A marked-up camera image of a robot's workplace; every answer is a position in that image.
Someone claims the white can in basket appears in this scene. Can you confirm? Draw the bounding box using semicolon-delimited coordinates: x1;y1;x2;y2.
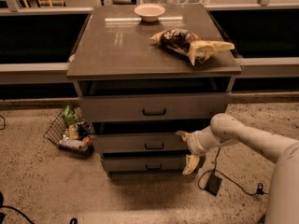
60;139;88;151

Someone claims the black cable bottom left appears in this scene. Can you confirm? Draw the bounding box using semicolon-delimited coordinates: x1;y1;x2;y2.
0;190;78;224

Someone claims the green leafy vegetable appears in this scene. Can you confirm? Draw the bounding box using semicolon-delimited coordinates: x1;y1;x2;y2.
62;105;78;127

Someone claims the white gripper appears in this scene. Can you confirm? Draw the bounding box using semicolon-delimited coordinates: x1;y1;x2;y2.
176;131;207;175

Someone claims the grey drawer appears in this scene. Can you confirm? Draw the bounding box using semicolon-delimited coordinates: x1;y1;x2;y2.
78;93;229;122
92;133;187;154
102;155;186;173

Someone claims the black floor cable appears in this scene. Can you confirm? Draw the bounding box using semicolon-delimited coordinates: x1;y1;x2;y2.
197;147;269;197

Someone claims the white bowl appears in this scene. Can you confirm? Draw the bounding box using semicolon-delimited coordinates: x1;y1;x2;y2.
134;4;165;22

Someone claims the black wire basket left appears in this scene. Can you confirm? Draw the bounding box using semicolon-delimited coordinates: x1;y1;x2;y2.
44;109;93;157

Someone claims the grey drawer cabinet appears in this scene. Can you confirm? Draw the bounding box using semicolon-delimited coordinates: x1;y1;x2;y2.
66;4;243;179

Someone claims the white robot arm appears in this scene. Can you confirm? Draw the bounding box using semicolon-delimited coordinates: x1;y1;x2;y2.
177;113;299;224

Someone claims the black floor power box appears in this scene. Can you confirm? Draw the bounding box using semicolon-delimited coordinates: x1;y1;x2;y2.
205;174;222;196

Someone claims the brown chip bag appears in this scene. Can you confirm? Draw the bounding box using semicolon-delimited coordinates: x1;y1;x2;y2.
150;28;235;65

